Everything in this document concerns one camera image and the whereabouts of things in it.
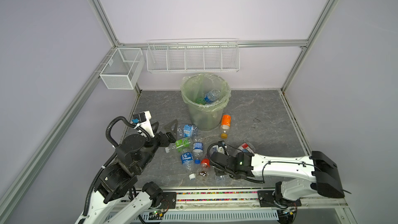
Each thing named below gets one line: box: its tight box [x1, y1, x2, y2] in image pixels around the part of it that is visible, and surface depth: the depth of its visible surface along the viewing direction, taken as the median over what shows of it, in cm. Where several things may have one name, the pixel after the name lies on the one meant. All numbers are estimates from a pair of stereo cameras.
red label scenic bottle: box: [237, 142, 256, 153], surface depth 89 cm
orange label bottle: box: [220, 114, 232, 139], surface depth 99 cm
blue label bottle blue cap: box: [191, 138, 204, 165], surface depth 88 cm
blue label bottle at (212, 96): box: [204, 89, 221, 104], surface depth 96 cm
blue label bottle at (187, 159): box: [180, 151, 197, 181], surface depth 84 cm
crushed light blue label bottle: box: [182, 123, 198, 138], surface depth 95 cm
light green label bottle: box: [164, 137, 193, 154], surface depth 89 cm
